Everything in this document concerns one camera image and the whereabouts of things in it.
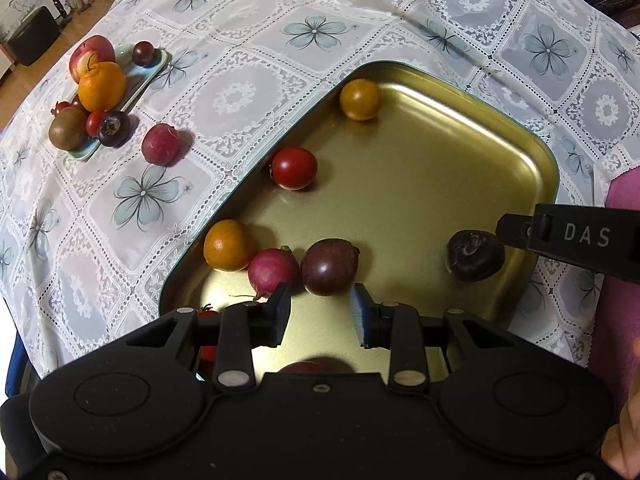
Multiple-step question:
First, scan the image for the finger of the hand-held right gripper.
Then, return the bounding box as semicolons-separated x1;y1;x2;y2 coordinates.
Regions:
495;212;540;252

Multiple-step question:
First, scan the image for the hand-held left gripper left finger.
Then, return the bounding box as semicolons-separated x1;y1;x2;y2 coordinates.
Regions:
125;282;292;394

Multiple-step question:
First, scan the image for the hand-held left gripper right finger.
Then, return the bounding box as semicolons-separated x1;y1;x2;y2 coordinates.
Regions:
349;284;522;394

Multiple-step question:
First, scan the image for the dark wrinkled mangosteen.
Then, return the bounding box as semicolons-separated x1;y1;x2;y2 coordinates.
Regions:
445;229;506;281

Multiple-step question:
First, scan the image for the round red radish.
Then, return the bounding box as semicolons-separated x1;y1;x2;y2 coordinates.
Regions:
247;246;302;301
141;123;180;167

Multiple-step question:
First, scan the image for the dark purple passion fruit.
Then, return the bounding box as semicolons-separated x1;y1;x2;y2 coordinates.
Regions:
300;238;361;297

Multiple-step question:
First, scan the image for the dark red plum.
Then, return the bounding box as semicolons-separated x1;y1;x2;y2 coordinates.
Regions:
276;357;355;376

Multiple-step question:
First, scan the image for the small orange tangerine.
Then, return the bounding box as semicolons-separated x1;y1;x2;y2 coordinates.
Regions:
339;78;383;122
203;219;258;273

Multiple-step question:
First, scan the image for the gold metal tray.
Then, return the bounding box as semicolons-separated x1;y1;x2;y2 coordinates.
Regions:
159;60;561;386

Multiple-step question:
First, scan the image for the person's right hand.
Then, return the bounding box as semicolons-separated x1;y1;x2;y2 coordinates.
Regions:
602;400;640;480

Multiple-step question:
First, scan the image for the magenta cushion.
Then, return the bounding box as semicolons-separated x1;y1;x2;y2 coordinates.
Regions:
594;169;640;413

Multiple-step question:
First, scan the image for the white lace floral tablecloth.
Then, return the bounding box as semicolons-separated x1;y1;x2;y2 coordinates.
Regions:
0;0;640;378

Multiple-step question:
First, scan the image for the small red cherry tomato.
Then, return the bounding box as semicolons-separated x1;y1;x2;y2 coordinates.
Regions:
85;109;107;138

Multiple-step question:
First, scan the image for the pale green rectangular plate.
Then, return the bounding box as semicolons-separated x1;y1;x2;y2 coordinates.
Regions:
65;43;174;163

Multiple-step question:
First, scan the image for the brown kiwi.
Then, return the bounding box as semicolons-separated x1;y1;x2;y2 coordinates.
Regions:
48;106;89;152

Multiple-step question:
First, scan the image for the large orange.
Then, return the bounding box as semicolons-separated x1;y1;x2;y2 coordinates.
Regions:
77;61;127;113

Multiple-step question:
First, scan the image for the red apple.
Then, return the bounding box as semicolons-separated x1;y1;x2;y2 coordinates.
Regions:
68;35;117;85

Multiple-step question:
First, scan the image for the black box stool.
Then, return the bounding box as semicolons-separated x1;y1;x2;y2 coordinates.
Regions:
9;9;62;67

